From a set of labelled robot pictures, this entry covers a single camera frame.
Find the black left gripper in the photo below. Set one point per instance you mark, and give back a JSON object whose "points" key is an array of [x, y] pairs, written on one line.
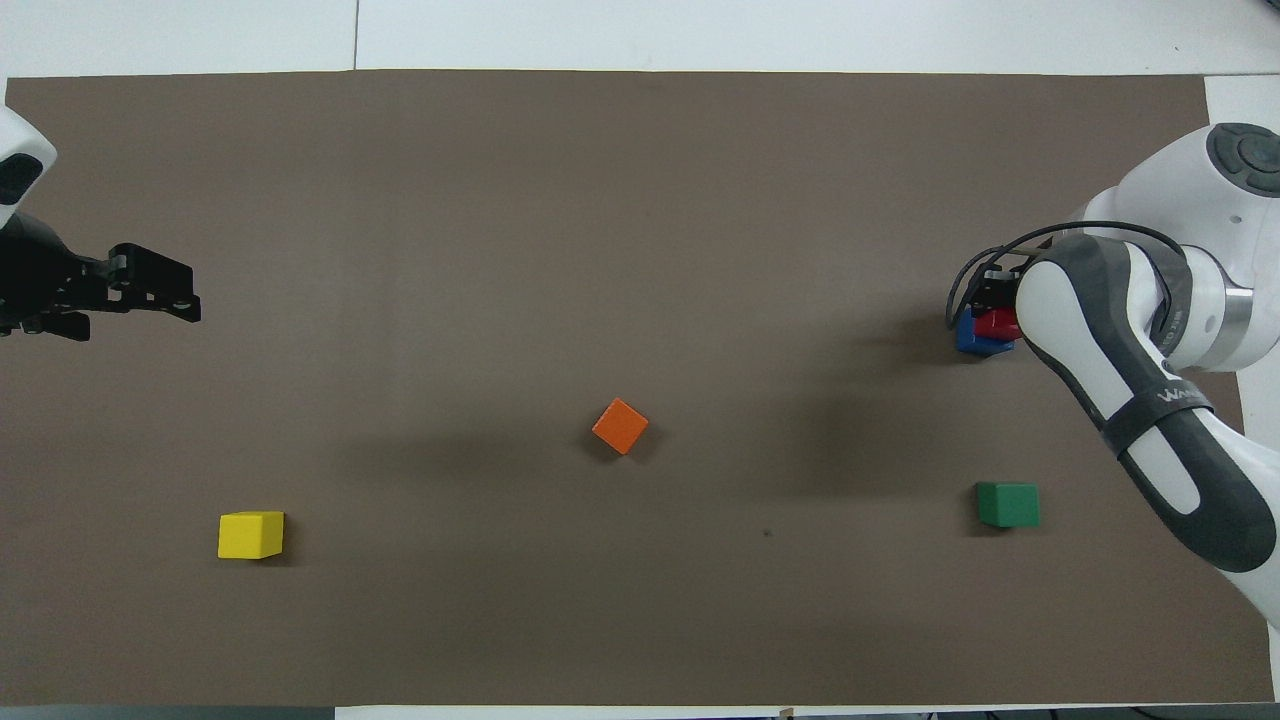
{"points": [[45, 280]]}

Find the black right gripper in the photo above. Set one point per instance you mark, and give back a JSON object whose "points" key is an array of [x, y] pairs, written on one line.
{"points": [[1005, 275]]}

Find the red wooden block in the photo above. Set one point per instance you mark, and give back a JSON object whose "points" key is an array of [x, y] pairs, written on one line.
{"points": [[998, 324]]}

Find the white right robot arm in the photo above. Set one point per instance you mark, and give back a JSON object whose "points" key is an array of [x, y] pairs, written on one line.
{"points": [[1100, 320]]}

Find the blue wooden block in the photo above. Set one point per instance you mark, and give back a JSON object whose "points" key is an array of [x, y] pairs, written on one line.
{"points": [[975, 345]]}

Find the green wooden block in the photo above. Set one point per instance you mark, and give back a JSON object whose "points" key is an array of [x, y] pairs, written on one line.
{"points": [[1008, 505]]}

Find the yellow wooden block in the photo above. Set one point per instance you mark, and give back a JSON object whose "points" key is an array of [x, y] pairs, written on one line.
{"points": [[250, 535]]}

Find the orange wooden block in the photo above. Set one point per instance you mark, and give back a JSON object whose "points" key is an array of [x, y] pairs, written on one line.
{"points": [[620, 426]]}

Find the brown paper table mat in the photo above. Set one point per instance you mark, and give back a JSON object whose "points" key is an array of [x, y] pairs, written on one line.
{"points": [[640, 250]]}

